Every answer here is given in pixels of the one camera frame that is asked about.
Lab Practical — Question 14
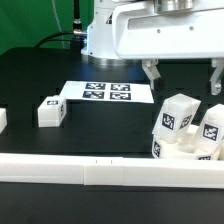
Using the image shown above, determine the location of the white block at left edge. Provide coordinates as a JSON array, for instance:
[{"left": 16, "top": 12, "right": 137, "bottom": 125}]
[{"left": 0, "top": 108, "right": 7, "bottom": 134}]

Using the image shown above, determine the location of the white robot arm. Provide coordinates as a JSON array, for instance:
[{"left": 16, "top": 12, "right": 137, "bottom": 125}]
[{"left": 82, "top": 0, "right": 224, "bottom": 95}]

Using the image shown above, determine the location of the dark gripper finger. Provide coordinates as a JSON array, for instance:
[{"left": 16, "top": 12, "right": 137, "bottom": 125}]
[{"left": 210, "top": 58, "right": 224, "bottom": 95}]

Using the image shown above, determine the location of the black cable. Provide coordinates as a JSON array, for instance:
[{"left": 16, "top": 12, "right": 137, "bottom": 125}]
[{"left": 34, "top": 0, "right": 88, "bottom": 49}]

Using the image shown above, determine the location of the white sheet with tags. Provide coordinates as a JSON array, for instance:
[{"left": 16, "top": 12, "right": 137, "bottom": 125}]
[{"left": 60, "top": 81, "right": 154, "bottom": 104}]

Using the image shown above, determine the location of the green backdrop curtain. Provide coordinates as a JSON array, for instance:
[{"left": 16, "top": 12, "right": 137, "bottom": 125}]
[{"left": 0, "top": 0, "right": 96, "bottom": 56}]

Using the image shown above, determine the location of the white U-shaped fence wall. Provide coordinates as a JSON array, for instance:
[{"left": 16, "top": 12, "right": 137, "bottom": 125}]
[{"left": 0, "top": 153, "right": 224, "bottom": 189}]

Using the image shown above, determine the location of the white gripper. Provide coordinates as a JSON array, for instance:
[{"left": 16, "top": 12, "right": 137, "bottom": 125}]
[{"left": 112, "top": 0, "right": 224, "bottom": 91}]

